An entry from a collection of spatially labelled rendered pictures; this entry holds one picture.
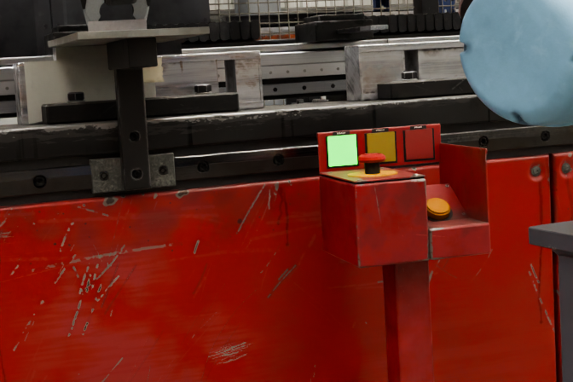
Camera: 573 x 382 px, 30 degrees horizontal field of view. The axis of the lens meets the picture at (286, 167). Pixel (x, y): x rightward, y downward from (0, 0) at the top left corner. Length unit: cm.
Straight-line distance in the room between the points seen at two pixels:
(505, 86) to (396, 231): 65
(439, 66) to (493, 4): 105
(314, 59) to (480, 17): 123
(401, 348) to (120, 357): 41
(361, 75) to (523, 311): 49
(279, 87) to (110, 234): 60
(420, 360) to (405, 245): 19
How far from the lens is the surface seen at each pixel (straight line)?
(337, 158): 160
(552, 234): 100
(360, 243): 146
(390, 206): 147
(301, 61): 207
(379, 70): 184
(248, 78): 175
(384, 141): 162
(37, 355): 160
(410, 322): 157
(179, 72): 172
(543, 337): 191
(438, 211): 156
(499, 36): 85
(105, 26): 160
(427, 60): 189
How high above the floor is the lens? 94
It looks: 5 degrees down
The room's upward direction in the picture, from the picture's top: 3 degrees counter-clockwise
